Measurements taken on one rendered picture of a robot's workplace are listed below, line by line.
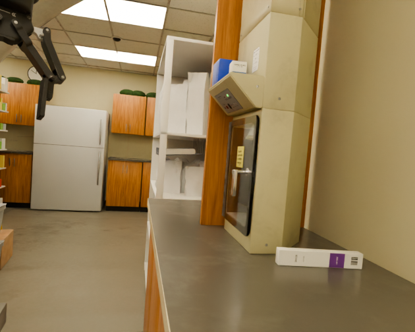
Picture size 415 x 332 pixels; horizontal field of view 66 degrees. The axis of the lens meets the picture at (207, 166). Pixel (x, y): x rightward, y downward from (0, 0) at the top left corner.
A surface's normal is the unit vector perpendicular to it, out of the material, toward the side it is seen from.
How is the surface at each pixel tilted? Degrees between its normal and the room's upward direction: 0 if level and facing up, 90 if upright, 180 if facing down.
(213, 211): 90
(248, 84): 90
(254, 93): 90
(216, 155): 90
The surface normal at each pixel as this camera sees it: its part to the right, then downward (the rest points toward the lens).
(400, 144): -0.97, -0.07
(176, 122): -0.22, 0.08
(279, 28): 0.21, 0.07
